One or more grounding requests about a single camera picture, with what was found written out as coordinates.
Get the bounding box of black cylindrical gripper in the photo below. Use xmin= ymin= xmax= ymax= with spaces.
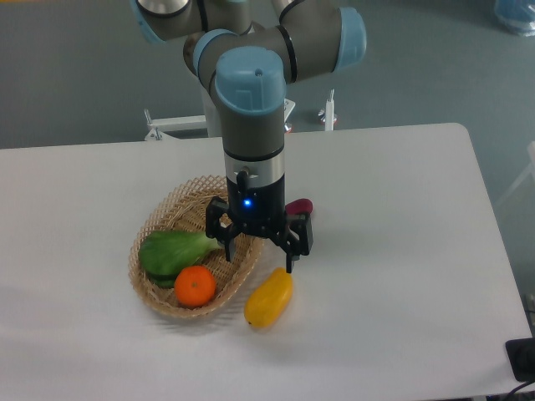
xmin=205 ymin=175 xmax=313 ymax=273

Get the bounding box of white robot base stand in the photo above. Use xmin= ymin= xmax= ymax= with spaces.
xmin=144 ymin=89 xmax=221 ymax=141

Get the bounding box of white leveling foot post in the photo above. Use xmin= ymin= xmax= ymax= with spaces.
xmin=318 ymin=89 xmax=338 ymax=130

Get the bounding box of yellow mango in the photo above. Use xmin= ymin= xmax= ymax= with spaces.
xmin=243 ymin=267 xmax=293 ymax=328

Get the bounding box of woven wicker basket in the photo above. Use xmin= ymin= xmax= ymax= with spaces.
xmin=129 ymin=175 xmax=263 ymax=319

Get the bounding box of orange fruit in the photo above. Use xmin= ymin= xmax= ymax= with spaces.
xmin=174 ymin=266 xmax=217 ymax=308

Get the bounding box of green leafy vegetable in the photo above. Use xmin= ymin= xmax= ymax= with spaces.
xmin=138 ymin=231 xmax=222 ymax=288

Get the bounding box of blue plastic bag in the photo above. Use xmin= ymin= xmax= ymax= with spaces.
xmin=494 ymin=0 xmax=534 ymax=37

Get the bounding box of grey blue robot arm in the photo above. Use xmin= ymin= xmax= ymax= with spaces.
xmin=130 ymin=1 xmax=367 ymax=269

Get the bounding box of purple eggplant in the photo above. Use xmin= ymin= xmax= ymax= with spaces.
xmin=285 ymin=198 xmax=313 ymax=215

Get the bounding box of black device with cable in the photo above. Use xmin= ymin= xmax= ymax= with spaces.
xmin=505 ymin=338 xmax=534 ymax=400

